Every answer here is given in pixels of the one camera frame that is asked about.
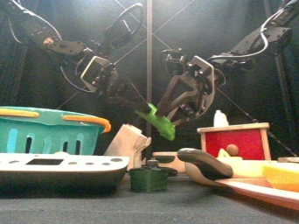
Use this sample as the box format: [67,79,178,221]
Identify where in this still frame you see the white toy knife block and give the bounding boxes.
[105,123,153,170]

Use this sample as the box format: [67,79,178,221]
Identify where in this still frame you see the grey right arm cable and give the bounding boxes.
[210,7,292,60]

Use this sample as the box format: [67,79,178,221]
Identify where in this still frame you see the flat wooden piece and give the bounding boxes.
[278,157,299,164]

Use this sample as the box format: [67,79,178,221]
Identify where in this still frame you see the dark frame post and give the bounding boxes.
[262,0,299,152]

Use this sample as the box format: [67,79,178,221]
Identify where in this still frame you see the green toy pea pod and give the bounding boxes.
[135,102,178,142]

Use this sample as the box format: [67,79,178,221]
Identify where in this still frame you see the cream toy block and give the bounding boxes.
[218,147,278,179]

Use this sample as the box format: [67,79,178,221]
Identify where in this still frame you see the white black toy appliance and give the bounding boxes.
[0,151,131,191]

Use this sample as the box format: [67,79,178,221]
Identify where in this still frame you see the red wooden drawer box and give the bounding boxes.
[197,122,273,161]

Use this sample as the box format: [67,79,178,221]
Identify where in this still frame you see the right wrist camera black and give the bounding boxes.
[162,48,190,77]

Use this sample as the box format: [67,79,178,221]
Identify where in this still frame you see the wooden tray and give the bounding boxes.
[215,177,299,212]

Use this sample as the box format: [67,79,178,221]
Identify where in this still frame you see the grey left arm cable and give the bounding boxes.
[7,0,63,45]

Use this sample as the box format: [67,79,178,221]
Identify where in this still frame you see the small white bottle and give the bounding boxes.
[213,109,230,128]

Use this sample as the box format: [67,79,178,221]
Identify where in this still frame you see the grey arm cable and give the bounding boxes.
[7,0,63,45]
[210,7,292,60]

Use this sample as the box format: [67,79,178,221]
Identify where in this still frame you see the white bowl dark rim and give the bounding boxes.
[151,150,187,173]

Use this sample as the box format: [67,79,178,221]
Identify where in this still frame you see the thin vertical frame pole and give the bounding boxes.
[145,0,155,160]

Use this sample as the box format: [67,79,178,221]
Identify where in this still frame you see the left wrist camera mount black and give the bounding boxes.
[102,3,146,55]

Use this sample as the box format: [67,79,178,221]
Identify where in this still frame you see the small dark green bottle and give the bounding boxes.
[129,159,170,193]

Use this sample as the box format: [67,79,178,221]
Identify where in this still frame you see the yellow toy cheese block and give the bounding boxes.
[262,162,299,193]

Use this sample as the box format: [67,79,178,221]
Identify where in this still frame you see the grey cream toy iron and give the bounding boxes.
[177,147,236,186]

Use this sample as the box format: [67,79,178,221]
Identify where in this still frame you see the teal basket orange handles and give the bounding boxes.
[0,105,114,156]

